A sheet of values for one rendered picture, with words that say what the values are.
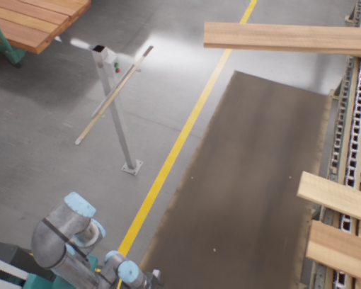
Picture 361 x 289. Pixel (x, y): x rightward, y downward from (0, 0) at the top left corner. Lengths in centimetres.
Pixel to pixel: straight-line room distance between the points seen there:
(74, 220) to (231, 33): 186
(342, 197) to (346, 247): 26
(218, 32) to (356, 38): 106
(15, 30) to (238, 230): 288
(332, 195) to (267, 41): 126
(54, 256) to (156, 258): 134
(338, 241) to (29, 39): 310
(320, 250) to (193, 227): 111
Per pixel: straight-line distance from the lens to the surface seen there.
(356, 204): 182
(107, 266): 142
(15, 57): 353
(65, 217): 111
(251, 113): 312
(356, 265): 170
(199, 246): 241
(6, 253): 175
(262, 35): 251
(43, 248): 113
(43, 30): 350
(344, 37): 271
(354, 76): 256
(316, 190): 177
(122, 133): 224
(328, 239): 168
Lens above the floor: 234
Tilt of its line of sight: 55 degrees down
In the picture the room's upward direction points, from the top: 1 degrees clockwise
